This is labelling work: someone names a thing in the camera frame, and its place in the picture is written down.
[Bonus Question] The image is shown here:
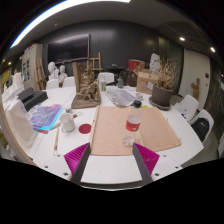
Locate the colourful iridescent art print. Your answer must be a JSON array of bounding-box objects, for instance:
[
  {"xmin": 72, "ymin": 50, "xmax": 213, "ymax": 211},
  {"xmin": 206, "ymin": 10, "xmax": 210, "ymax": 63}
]
[{"xmin": 28, "ymin": 103, "xmax": 64, "ymax": 134}]

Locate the wooden twig sculpture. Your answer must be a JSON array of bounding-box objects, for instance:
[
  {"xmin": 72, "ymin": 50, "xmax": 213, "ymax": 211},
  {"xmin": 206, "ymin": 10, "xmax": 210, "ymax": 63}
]
[{"xmin": 70, "ymin": 62, "xmax": 102, "ymax": 110}]

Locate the red box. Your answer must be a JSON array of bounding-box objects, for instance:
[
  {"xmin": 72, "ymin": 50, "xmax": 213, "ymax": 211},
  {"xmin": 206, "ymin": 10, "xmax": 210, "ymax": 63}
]
[{"xmin": 127, "ymin": 58, "xmax": 146, "ymax": 72}]

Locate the dried plant in grey pot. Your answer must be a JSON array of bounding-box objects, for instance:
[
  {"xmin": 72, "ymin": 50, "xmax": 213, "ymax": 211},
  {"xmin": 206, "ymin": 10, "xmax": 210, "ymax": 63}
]
[{"xmin": 148, "ymin": 59, "xmax": 177, "ymax": 111}]

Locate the white plaster bust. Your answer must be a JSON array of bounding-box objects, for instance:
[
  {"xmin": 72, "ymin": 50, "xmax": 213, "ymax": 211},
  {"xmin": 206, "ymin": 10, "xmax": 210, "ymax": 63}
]
[
  {"xmin": 58, "ymin": 64, "xmax": 69, "ymax": 84},
  {"xmin": 47, "ymin": 61, "xmax": 60, "ymax": 82}
]

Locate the wooden mannequin figure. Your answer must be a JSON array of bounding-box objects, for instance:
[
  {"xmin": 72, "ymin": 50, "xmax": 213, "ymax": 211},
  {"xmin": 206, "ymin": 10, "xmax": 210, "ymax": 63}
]
[{"xmin": 190, "ymin": 78, "xmax": 202, "ymax": 101}]

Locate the black flat box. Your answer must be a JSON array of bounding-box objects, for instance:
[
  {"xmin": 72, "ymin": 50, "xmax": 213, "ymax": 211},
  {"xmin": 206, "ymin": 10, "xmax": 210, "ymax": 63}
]
[{"xmin": 17, "ymin": 87, "xmax": 49, "ymax": 112}]

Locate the wooden-handled paintbrush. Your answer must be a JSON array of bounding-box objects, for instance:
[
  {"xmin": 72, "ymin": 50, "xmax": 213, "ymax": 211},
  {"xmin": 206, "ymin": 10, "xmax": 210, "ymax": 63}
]
[{"xmin": 53, "ymin": 124, "xmax": 61, "ymax": 157}]

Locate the brown cardboard box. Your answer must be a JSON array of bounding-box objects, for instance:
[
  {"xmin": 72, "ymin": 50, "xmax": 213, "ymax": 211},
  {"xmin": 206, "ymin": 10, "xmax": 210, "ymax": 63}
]
[{"xmin": 135, "ymin": 68, "xmax": 160, "ymax": 96}]

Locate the clear red-label drink bottle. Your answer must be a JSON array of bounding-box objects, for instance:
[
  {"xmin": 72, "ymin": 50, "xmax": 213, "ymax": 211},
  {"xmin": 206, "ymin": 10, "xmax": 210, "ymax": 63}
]
[{"xmin": 122, "ymin": 99, "xmax": 143, "ymax": 148}]

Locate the black wall screen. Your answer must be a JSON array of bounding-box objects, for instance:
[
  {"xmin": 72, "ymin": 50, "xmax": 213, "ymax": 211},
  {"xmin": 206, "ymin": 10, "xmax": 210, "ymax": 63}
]
[{"xmin": 46, "ymin": 33, "xmax": 91, "ymax": 65}]

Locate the flat round red coaster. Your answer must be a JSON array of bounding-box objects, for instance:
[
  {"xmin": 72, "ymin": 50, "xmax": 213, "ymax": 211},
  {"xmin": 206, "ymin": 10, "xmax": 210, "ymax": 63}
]
[{"xmin": 78, "ymin": 123, "xmax": 93, "ymax": 135}]

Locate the grey newspaper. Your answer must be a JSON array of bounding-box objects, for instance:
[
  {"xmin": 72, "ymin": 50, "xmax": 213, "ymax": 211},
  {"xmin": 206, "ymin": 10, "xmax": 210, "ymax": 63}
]
[{"xmin": 105, "ymin": 87, "xmax": 137, "ymax": 108}]

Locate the long ceiling light panel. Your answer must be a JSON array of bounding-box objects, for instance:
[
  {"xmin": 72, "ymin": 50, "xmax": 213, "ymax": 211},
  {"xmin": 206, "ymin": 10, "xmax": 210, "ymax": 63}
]
[{"xmin": 9, "ymin": 0, "xmax": 131, "ymax": 49}]

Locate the wooden easel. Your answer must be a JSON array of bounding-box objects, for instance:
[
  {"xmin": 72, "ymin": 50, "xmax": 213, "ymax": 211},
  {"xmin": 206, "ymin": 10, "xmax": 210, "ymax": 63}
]
[
  {"xmin": 86, "ymin": 52, "xmax": 104, "ymax": 73},
  {"xmin": 34, "ymin": 58, "xmax": 48, "ymax": 91}
]

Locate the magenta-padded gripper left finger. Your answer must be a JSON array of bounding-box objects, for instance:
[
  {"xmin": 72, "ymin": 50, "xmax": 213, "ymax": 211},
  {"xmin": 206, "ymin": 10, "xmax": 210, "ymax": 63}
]
[{"xmin": 42, "ymin": 142, "xmax": 92, "ymax": 185}]

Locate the black backpack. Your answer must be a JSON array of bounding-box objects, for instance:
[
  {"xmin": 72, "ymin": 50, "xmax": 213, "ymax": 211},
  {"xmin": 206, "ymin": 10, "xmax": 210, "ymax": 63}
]
[{"xmin": 191, "ymin": 117, "xmax": 210, "ymax": 141}]

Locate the plastic-wrapped white statue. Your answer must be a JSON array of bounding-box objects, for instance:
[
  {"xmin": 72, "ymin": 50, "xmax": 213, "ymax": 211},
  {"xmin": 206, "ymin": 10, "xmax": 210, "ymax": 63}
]
[{"xmin": 148, "ymin": 52, "xmax": 162, "ymax": 73}]

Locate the white plastic chair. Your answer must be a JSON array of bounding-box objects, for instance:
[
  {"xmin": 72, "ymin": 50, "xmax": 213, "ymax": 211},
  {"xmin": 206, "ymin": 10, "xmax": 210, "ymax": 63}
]
[
  {"xmin": 174, "ymin": 94, "xmax": 200, "ymax": 121},
  {"xmin": 97, "ymin": 72, "xmax": 115, "ymax": 86},
  {"xmin": 45, "ymin": 78, "xmax": 60, "ymax": 90},
  {"xmin": 62, "ymin": 76, "xmax": 76, "ymax": 88},
  {"xmin": 189, "ymin": 108, "xmax": 215, "ymax": 144}
]

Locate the small red tube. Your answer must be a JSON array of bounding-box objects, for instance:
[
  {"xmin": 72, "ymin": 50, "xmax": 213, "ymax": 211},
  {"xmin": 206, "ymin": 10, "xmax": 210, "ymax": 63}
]
[{"xmin": 71, "ymin": 112, "xmax": 84, "ymax": 120}]

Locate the white canvas bag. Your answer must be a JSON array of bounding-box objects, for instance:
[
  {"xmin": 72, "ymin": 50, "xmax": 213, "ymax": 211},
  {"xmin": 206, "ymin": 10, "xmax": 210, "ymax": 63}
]
[{"xmin": 4, "ymin": 99, "xmax": 39, "ymax": 149}]

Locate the green-label spray bottle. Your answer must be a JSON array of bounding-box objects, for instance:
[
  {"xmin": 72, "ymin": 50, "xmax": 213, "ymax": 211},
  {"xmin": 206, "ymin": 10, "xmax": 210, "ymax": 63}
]
[{"xmin": 100, "ymin": 74, "xmax": 107, "ymax": 92}]

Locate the white ceramic mug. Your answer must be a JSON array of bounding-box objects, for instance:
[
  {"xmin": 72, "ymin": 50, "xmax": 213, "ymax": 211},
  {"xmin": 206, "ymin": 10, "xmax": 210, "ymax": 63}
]
[{"xmin": 59, "ymin": 112, "xmax": 77, "ymax": 134}]

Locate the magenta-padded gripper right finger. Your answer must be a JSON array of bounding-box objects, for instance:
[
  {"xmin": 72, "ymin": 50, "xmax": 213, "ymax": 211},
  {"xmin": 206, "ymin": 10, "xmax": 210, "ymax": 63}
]
[{"xmin": 132, "ymin": 142, "xmax": 184, "ymax": 186}]

